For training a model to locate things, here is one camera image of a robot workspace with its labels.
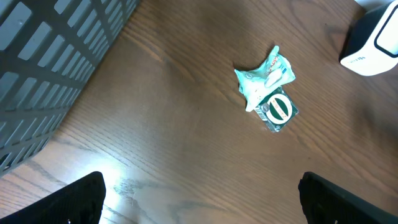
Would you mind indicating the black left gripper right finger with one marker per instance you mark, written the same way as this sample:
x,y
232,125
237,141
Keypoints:
x,y
324,202

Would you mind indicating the grey plastic mesh basket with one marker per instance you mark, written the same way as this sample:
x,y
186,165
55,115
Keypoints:
x,y
49,50

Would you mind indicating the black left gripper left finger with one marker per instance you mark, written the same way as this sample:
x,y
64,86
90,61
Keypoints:
x,y
79,202

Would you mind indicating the teal snack packet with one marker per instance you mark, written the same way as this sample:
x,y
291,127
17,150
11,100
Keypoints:
x,y
256,84

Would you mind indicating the white barcode scanner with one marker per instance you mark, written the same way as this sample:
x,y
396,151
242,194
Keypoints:
x,y
371,46

